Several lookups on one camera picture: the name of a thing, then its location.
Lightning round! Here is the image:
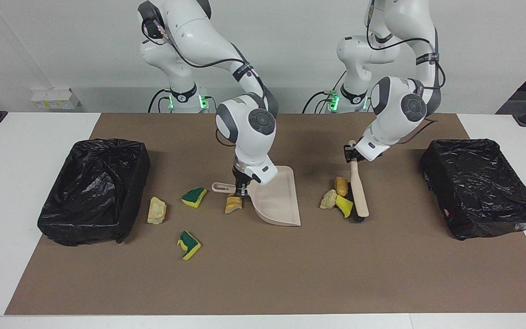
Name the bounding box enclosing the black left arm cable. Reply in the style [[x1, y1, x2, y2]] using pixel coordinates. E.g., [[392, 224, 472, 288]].
[[365, 0, 447, 90]]

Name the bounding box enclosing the notched green yellow sponge piece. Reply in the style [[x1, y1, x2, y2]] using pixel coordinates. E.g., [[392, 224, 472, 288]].
[[177, 230, 202, 261]]

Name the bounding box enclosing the black right base cable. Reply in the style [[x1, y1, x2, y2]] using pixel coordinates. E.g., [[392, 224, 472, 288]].
[[147, 89, 173, 114]]

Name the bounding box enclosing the beige plastic dustpan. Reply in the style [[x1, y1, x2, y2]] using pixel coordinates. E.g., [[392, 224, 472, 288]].
[[211, 166, 302, 227]]

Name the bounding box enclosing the beige hand brush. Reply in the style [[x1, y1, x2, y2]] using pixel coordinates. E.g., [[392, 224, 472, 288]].
[[348, 139, 370, 223]]

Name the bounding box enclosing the brown table mat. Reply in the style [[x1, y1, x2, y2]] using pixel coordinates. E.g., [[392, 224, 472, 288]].
[[5, 113, 526, 316]]

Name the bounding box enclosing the black bin with pink patch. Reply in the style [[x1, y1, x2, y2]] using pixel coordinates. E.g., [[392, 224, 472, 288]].
[[420, 138, 526, 241]]

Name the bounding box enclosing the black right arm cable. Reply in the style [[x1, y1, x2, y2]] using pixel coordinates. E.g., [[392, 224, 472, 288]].
[[141, 16, 246, 70]]

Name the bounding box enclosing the black base cable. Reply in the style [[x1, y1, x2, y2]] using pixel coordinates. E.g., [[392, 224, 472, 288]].
[[302, 90, 337, 114], [147, 89, 173, 114]]

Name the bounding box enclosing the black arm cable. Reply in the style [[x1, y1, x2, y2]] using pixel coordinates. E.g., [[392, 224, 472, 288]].
[[365, 0, 447, 90], [141, 16, 246, 70]]

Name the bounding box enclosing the white wall outlet box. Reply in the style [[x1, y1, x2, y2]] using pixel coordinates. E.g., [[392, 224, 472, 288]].
[[31, 88, 81, 110]]

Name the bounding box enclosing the black left base cable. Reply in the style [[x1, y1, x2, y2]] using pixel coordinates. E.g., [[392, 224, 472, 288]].
[[302, 90, 337, 114]]

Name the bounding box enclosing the black bag-lined bin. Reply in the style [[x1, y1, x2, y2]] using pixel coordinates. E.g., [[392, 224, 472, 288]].
[[37, 138, 151, 246]]

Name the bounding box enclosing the sliced bread piece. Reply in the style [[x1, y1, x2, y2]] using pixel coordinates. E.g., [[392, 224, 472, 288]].
[[225, 194, 244, 215]]

